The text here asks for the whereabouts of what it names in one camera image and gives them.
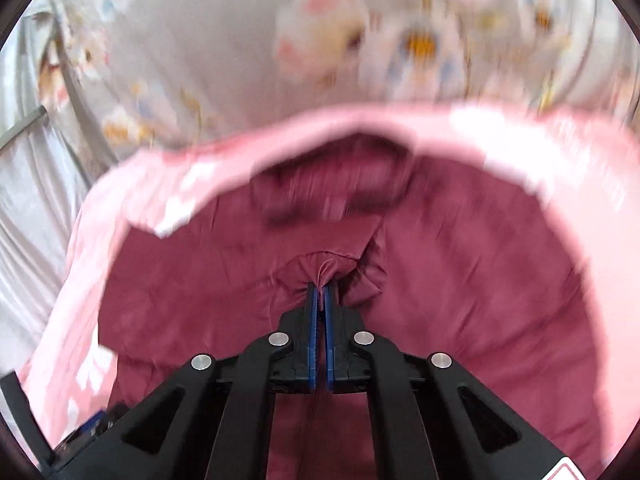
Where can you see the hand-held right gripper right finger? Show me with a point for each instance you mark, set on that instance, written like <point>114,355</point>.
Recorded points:
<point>330,340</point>

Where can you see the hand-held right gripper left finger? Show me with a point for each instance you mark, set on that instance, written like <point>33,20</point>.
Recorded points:
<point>313,340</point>

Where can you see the grey floral bed sheet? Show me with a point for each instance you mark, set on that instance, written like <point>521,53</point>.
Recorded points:
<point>225,50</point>

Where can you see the silver satin cloth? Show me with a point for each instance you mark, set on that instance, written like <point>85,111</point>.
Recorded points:
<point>35,220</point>

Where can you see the maroon puffer jacket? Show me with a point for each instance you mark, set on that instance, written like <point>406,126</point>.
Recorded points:
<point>200,300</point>

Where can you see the pink blanket with white print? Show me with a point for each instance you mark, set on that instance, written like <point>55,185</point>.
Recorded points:
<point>525,145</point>

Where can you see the grey metal rod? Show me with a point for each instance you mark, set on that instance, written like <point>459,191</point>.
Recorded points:
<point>22,129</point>

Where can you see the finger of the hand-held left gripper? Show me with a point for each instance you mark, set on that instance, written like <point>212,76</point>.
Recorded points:
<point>25,415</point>
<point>94,422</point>

